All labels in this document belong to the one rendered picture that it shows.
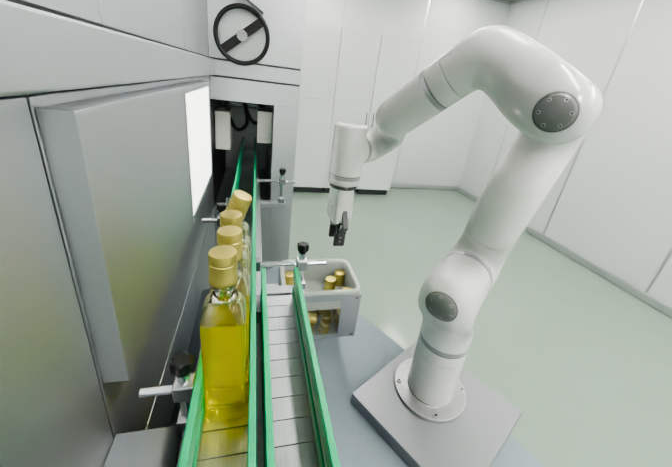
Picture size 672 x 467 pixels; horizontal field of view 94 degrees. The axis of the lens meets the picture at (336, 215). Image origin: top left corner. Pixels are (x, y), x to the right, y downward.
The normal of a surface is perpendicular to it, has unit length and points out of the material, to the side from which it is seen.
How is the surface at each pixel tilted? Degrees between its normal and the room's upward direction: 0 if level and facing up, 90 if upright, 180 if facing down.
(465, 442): 3
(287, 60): 90
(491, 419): 3
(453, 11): 90
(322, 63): 90
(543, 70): 55
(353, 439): 0
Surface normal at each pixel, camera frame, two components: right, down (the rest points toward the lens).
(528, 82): -0.79, -0.40
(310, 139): 0.22, 0.41
